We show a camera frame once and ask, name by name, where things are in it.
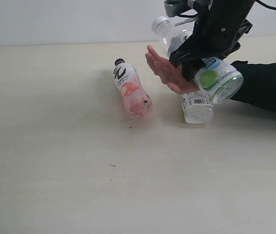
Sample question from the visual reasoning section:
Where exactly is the pink peach drink bottle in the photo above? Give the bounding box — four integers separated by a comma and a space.
113, 58, 153, 119

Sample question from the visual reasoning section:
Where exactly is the open bare human hand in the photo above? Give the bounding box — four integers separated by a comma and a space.
145, 45, 199, 95

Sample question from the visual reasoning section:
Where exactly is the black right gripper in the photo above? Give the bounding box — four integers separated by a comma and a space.
169, 0, 253, 81

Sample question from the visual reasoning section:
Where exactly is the black sleeved forearm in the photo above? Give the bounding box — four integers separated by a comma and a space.
231, 60, 276, 113

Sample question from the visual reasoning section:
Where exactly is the lime label clear bottle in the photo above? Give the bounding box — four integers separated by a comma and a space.
151, 16, 243, 104

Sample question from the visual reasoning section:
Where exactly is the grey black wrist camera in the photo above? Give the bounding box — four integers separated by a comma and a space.
164, 0, 197, 18

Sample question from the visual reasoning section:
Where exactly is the white nutrition label bottle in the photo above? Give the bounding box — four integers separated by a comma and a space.
180, 91, 214, 124

